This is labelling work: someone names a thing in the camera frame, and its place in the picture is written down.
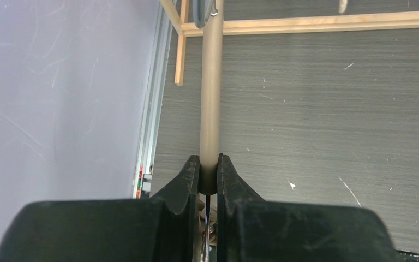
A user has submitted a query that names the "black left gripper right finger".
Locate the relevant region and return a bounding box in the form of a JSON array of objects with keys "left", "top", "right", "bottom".
[{"left": 217, "top": 154, "right": 400, "bottom": 261}]

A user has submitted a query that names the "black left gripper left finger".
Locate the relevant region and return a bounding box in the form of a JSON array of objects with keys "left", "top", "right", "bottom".
[{"left": 0, "top": 155, "right": 200, "bottom": 261}]

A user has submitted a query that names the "wooden hanger for red underwear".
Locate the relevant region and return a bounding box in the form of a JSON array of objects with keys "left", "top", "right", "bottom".
[{"left": 193, "top": 0, "right": 225, "bottom": 262}]

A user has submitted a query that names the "wooden clothes rack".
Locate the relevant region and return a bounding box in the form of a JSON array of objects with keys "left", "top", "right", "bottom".
[{"left": 160, "top": 1, "right": 419, "bottom": 86}]

